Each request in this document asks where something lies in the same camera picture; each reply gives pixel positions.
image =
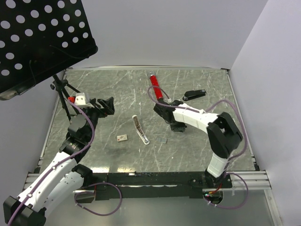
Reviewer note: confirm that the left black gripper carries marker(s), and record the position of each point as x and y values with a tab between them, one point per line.
107	104

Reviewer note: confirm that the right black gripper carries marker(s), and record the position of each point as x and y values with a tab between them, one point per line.
181	128

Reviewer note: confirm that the black stapler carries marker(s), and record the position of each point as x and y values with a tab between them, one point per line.
193	94

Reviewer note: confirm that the white stapler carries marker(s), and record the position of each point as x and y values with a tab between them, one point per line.
139	130

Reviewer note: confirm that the white staple box sleeve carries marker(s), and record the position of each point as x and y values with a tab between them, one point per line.
122	138

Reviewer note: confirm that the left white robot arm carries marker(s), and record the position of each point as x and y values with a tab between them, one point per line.
64	174

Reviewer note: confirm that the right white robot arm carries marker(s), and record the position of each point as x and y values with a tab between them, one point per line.
223	134

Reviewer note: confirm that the red cylindrical tube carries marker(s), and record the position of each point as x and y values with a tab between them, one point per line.
154	82

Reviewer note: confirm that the black tripod stand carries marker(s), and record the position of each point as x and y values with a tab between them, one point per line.
59	86

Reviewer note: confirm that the black perforated music stand desk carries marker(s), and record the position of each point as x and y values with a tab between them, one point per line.
38	39

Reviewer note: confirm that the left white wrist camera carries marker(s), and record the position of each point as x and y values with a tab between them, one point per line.
81	100

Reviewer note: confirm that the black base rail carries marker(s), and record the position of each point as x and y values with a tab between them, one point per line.
190	184

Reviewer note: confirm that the aluminium frame rail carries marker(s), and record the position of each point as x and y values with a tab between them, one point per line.
255	180

